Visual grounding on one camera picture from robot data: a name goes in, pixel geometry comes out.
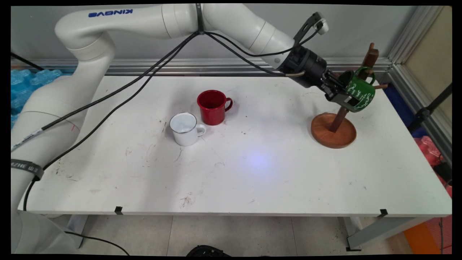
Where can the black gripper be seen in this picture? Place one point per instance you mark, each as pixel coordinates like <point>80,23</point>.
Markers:
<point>306,66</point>

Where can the green mug with white print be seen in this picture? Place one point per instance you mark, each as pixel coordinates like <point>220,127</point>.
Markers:
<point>364,97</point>

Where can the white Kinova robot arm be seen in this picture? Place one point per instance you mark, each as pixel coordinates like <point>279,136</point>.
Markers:
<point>108,21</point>

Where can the wooden mug tree stand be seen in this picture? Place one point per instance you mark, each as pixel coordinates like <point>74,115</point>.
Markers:
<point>334,135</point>

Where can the blue crate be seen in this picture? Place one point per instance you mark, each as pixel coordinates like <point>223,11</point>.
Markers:
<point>399,108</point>

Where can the black tripod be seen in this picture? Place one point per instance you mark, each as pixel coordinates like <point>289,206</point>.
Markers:
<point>426,110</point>

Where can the red plastic bag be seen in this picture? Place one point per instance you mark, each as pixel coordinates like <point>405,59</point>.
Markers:
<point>427,151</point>

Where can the red enamel mug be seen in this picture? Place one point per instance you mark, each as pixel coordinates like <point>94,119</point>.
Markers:
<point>213,112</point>

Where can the black table edge clip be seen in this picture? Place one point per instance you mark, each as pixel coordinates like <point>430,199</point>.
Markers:
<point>383,213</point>
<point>118,210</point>

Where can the grey table leg with foot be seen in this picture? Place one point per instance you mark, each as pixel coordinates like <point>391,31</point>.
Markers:
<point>379,231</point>

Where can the white enamel mug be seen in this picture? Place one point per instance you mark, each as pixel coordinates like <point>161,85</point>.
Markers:
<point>186,137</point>

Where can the orange box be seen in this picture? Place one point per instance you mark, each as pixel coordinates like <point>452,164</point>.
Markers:
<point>420,238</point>

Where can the plain grey table leg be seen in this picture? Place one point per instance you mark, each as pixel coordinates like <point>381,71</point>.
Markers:
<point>76,227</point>

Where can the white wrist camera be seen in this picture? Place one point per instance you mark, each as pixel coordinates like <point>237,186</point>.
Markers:
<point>322,27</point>

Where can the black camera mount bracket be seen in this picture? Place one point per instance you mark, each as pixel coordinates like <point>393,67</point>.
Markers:
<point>306,25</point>

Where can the aluminium corner frame post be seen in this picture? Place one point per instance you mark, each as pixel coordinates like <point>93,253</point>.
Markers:
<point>415,86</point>

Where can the long aluminium frame rail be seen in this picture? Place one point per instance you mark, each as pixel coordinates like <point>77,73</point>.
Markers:
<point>216,66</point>

